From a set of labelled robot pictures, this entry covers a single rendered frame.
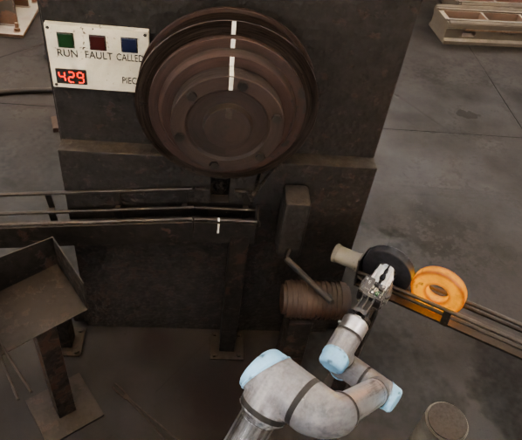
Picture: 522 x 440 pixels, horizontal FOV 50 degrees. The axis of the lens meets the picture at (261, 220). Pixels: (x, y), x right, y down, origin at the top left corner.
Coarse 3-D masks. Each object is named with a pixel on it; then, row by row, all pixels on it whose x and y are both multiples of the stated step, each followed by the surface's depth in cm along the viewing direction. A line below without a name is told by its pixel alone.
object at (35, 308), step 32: (32, 256) 159; (64, 256) 156; (0, 288) 159; (32, 288) 161; (64, 288) 161; (0, 320) 153; (32, 320) 153; (64, 320) 154; (0, 352) 147; (64, 384) 184; (64, 416) 196; (96, 416) 197
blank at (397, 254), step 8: (376, 248) 165; (384, 248) 163; (392, 248) 162; (368, 256) 166; (376, 256) 164; (384, 256) 162; (392, 256) 161; (400, 256) 161; (368, 264) 168; (376, 264) 166; (392, 264) 162; (400, 264) 161; (408, 264) 161; (368, 272) 170; (384, 272) 170; (400, 272) 163; (408, 272) 161; (400, 280) 164; (408, 280) 163
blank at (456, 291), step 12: (420, 276) 159; (432, 276) 157; (444, 276) 155; (456, 276) 155; (420, 288) 162; (444, 288) 157; (456, 288) 155; (432, 300) 162; (444, 300) 160; (456, 300) 157; (432, 312) 164
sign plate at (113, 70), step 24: (48, 24) 141; (72, 24) 142; (96, 24) 144; (48, 48) 146; (72, 48) 146; (120, 48) 147; (144, 48) 147; (72, 72) 151; (96, 72) 151; (120, 72) 151
